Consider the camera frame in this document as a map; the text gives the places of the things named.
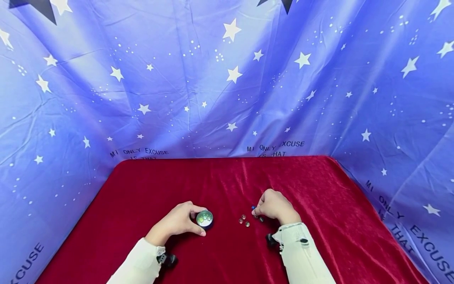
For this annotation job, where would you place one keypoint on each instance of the person's left hand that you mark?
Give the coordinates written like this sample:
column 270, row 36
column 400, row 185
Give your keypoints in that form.
column 173, row 223

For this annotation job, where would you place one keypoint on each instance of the person's left forearm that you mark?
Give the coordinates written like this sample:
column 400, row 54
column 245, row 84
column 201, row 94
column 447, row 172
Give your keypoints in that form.
column 139, row 263

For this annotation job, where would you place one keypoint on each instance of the person's right fingers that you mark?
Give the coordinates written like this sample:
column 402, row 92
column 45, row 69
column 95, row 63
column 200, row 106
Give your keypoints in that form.
column 258, row 207

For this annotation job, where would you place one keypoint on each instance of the person's left index finger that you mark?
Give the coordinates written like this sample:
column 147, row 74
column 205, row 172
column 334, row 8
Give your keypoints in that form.
column 197, row 208

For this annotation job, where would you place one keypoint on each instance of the small round metal tin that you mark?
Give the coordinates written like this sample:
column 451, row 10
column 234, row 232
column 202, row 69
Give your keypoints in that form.
column 204, row 219

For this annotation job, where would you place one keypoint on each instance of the person's right hand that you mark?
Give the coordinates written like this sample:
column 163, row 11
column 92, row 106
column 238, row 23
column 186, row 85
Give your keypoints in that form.
column 275, row 207

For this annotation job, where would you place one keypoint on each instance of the black wrist band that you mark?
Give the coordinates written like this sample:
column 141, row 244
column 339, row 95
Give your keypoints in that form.
column 273, row 240
column 166, row 259

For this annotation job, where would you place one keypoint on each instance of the green glass marbles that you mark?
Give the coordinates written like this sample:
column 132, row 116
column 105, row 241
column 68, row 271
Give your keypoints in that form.
column 204, row 216

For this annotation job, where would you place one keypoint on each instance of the person's left thumb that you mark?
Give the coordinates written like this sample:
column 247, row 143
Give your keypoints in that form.
column 198, row 230

